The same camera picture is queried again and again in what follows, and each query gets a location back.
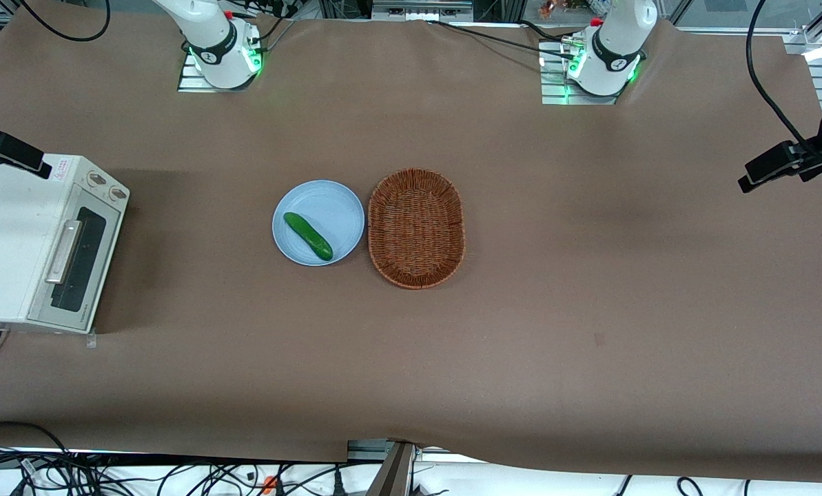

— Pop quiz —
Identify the white toaster oven body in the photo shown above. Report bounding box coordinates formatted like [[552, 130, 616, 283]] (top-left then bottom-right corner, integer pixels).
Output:
[[0, 154, 131, 335]]

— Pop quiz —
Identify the short black table cable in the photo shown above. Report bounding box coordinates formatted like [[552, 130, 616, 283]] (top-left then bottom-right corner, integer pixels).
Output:
[[517, 19, 574, 44]]

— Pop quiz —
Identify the green cucumber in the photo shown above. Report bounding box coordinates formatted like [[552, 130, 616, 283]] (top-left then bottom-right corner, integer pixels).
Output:
[[283, 211, 334, 262]]

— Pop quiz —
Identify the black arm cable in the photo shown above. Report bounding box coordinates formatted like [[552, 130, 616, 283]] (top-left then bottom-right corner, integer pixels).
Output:
[[0, 0, 112, 122], [746, 0, 822, 167]]

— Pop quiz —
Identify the aluminium left arm base plate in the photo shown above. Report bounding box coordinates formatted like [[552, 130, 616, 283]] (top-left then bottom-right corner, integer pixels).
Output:
[[540, 50, 622, 106]]

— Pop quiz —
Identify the black looped floor cable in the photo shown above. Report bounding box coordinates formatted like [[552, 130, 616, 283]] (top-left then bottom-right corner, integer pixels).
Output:
[[0, 421, 74, 471]]

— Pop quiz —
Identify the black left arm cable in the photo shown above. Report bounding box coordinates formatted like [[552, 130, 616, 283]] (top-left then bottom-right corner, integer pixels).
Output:
[[746, 0, 822, 167]]

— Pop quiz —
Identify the brown oval wicker basket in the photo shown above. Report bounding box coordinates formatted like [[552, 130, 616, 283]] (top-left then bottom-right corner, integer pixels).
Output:
[[367, 168, 466, 290]]

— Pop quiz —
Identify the aluminium rear frame rail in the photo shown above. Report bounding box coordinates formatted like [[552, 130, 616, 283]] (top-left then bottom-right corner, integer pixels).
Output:
[[372, 0, 474, 21]]

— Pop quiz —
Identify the long black table cable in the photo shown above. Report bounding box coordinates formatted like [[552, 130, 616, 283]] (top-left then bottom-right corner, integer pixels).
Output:
[[424, 19, 578, 61]]

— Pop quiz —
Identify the light blue round plate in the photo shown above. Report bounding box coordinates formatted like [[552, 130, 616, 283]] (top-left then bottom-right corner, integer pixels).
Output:
[[271, 180, 366, 267]]

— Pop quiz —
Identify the brown paper table cover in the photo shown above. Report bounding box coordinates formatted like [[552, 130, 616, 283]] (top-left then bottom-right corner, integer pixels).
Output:
[[0, 12, 822, 483]]

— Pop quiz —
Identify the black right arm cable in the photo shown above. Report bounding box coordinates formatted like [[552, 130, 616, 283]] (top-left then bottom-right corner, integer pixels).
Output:
[[0, 0, 112, 122]]

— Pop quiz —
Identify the oven door with silver handle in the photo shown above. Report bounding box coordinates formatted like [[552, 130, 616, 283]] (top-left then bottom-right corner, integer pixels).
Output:
[[28, 205, 123, 333]]

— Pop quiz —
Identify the aluminium profile post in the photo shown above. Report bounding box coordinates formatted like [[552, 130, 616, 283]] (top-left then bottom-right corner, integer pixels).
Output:
[[347, 439, 419, 496]]

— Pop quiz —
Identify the aluminium right arm base plate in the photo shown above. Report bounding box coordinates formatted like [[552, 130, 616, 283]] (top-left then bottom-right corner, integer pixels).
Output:
[[177, 50, 262, 93]]

